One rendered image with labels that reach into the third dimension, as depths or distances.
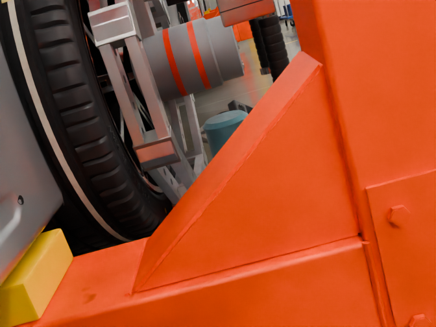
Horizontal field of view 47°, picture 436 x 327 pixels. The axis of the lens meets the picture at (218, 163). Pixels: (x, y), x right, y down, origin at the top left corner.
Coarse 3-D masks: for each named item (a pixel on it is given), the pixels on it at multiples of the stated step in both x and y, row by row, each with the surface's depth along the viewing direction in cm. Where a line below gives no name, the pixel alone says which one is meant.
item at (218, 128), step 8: (224, 112) 99; (232, 112) 97; (240, 112) 95; (208, 120) 96; (216, 120) 95; (224, 120) 93; (232, 120) 92; (240, 120) 92; (208, 128) 93; (216, 128) 92; (224, 128) 92; (232, 128) 92; (208, 136) 95; (216, 136) 93; (224, 136) 92; (216, 144) 94; (216, 152) 94
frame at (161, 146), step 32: (96, 0) 78; (128, 0) 79; (160, 0) 121; (96, 32) 76; (128, 32) 76; (128, 96) 80; (192, 96) 129; (128, 128) 81; (160, 128) 81; (192, 128) 124; (160, 160) 83; (192, 160) 119
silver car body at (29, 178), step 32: (0, 64) 63; (0, 96) 61; (0, 128) 58; (0, 160) 56; (32, 160) 64; (0, 192) 55; (32, 192) 62; (0, 224) 54; (32, 224) 60; (0, 256) 51
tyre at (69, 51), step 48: (0, 0) 75; (48, 0) 73; (48, 48) 73; (48, 96) 74; (96, 96) 77; (48, 144) 75; (96, 144) 76; (96, 192) 82; (144, 192) 89; (96, 240) 92
